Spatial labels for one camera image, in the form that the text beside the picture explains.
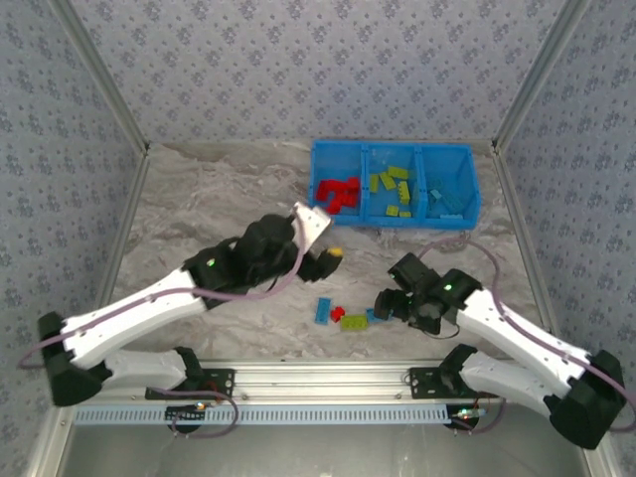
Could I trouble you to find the blue three-compartment bin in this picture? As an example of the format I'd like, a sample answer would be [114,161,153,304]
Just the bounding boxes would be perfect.
[307,139,480,232]

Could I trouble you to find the small black controller board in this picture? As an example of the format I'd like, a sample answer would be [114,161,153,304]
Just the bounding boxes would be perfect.
[164,403,209,424]
[449,404,486,429]

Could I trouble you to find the grey metal base sheet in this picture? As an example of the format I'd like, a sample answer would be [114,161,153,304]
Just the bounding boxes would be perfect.
[59,402,597,477]

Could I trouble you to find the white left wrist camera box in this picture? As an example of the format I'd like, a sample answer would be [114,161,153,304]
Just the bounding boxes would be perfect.
[290,201,334,255]

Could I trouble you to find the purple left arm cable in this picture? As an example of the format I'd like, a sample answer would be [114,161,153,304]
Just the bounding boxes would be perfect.
[18,218,307,370]

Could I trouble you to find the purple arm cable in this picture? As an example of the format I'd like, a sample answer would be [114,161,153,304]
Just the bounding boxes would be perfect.
[18,218,307,370]
[415,238,636,434]

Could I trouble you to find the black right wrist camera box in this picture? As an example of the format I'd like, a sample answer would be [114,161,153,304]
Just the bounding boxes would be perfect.
[387,251,439,294]

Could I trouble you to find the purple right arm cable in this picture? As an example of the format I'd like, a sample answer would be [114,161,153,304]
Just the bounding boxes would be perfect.
[415,238,636,434]

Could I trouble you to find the aluminium front mounting rail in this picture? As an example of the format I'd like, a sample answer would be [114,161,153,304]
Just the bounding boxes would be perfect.
[201,359,503,404]

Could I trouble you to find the aluminium side frame rail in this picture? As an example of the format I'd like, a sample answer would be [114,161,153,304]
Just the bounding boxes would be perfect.
[81,148,153,324]
[491,146,560,339]

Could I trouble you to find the white slotted cable duct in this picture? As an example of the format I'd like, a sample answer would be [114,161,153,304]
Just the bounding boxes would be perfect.
[74,402,454,426]

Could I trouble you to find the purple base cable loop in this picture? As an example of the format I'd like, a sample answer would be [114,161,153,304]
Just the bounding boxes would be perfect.
[148,387,240,440]
[450,395,509,437]

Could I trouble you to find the aluminium front frame post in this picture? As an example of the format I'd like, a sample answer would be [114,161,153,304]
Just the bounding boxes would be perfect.
[24,407,76,477]
[585,444,623,477]

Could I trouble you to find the aluminium frame post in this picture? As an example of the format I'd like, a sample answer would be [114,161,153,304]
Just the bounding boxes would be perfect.
[24,407,76,477]
[585,444,623,477]
[490,0,595,150]
[48,0,151,153]

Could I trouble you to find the aluminium rear frame post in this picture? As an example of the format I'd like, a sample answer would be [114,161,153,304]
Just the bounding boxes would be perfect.
[48,0,151,153]
[490,0,595,150]

